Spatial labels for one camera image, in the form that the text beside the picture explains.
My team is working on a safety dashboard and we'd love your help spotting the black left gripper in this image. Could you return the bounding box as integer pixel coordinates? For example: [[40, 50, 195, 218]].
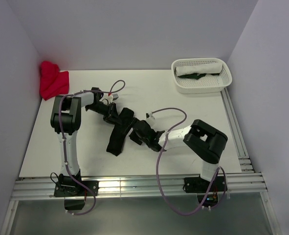
[[87, 102, 123, 126]]

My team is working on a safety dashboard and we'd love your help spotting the black t shirt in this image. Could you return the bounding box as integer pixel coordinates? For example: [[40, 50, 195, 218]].
[[106, 108, 134, 156]]

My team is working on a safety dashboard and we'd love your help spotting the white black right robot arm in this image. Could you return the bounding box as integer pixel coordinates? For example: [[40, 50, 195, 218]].
[[129, 115, 228, 191]]

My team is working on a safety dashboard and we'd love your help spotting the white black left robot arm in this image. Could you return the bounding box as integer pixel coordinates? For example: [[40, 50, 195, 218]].
[[50, 87, 122, 196]]

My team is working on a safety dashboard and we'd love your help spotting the red t shirt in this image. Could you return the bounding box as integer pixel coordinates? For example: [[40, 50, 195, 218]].
[[40, 61, 69, 100]]

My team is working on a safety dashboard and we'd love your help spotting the white perforated plastic basket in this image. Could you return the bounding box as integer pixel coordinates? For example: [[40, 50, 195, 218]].
[[171, 58, 232, 94]]

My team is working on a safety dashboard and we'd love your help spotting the dark green rolled t shirt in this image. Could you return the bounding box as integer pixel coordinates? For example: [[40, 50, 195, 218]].
[[178, 73, 220, 80]]

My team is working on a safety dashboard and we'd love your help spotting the rolled white t shirt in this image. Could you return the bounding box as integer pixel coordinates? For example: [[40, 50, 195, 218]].
[[175, 62, 222, 76]]

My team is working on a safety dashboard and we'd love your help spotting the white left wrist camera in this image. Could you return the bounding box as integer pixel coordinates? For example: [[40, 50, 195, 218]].
[[107, 93, 119, 103]]

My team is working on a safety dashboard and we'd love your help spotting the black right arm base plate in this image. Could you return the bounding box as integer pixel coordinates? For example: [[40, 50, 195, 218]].
[[183, 176, 228, 193]]

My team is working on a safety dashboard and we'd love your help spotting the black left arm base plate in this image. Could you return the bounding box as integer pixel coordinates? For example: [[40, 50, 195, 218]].
[[53, 174, 99, 197]]

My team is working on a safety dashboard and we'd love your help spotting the aluminium frame rail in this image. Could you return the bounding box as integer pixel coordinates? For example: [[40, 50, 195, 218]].
[[1, 89, 282, 235]]

